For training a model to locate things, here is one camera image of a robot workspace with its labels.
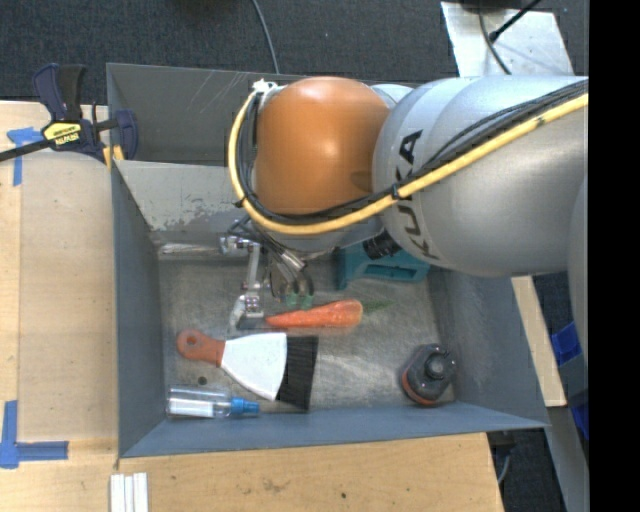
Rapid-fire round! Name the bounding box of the black cylinder on white bracket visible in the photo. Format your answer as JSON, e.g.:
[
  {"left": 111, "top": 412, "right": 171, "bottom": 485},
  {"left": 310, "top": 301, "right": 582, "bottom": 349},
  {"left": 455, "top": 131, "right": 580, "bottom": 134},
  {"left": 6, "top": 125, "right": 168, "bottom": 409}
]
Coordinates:
[{"left": 360, "top": 230, "right": 404, "bottom": 262}]

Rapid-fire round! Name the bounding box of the pale wood board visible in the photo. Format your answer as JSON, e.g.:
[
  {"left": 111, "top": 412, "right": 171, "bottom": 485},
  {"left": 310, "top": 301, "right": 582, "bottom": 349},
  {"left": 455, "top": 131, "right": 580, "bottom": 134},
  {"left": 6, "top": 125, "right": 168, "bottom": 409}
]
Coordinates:
[{"left": 17, "top": 149, "right": 121, "bottom": 444}]

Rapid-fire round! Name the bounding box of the black and orange round knob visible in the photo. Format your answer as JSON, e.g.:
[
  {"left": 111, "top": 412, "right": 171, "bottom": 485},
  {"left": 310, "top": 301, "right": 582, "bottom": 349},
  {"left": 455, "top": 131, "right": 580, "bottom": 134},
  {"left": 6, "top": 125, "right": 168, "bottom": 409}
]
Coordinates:
[{"left": 399, "top": 342, "right": 458, "bottom": 408}]

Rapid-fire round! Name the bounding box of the white brush with orange handle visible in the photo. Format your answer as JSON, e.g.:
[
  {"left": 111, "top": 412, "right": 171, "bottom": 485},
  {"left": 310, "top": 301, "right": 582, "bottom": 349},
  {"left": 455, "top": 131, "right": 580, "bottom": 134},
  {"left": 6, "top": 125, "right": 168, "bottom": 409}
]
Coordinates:
[{"left": 175, "top": 328, "right": 320, "bottom": 413}]

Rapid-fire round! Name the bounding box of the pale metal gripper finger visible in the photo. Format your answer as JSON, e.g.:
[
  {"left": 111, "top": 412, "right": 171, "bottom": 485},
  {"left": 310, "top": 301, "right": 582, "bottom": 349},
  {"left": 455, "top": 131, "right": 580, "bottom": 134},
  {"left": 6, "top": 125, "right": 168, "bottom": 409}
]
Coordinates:
[
  {"left": 236, "top": 294, "right": 269, "bottom": 331},
  {"left": 226, "top": 294, "right": 248, "bottom": 334}
]

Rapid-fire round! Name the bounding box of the orange toy carrot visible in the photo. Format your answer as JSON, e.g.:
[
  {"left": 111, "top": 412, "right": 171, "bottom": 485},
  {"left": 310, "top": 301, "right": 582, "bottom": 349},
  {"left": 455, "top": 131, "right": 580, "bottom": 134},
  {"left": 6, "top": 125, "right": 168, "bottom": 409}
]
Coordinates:
[{"left": 264, "top": 298, "right": 397, "bottom": 331}]

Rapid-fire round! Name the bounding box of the clear spray bottle blue cap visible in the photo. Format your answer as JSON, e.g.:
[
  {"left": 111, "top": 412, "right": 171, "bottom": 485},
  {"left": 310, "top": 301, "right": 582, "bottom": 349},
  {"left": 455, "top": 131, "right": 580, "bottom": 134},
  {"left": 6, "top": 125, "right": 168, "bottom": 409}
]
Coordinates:
[{"left": 165, "top": 384, "right": 262, "bottom": 421}]

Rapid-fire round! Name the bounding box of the teal plastic tool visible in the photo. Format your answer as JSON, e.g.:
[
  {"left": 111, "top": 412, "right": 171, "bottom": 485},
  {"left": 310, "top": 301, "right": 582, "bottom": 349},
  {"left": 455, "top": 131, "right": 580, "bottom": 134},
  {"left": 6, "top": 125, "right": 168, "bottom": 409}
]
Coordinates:
[{"left": 332, "top": 241, "right": 432, "bottom": 292}]

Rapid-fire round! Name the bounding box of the grey metal bin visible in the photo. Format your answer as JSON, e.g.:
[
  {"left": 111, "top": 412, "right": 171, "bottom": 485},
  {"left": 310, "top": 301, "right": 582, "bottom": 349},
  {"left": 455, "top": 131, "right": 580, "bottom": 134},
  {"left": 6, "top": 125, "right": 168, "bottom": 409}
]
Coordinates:
[{"left": 105, "top": 62, "right": 552, "bottom": 459}]

